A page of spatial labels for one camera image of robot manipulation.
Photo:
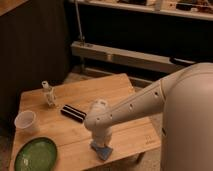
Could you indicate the green plate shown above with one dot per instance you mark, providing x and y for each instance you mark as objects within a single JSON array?
[{"x": 39, "y": 154}]

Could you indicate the grey metal shelf beam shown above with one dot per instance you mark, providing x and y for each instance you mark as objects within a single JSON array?
[{"x": 124, "y": 57}]

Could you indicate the black rectangular case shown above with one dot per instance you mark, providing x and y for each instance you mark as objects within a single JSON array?
[{"x": 73, "y": 113}]

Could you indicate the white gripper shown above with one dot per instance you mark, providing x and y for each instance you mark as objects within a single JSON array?
[{"x": 101, "y": 136}]

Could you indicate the upper cluttered shelf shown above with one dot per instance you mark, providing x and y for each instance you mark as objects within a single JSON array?
[{"x": 195, "y": 9}]

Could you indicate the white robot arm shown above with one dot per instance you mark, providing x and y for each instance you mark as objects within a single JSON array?
[{"x": 185, "y": 101}]

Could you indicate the wooden table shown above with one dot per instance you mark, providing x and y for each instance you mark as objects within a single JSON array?
[{"x": 72, "y": 139}]

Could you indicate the metal vertical pole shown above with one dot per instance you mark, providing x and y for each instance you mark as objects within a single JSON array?
[{"x": 81, "y": 37}]

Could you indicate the clear plastic cup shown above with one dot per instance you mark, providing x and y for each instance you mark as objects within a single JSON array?
[{"x": 26, "y": 121}]

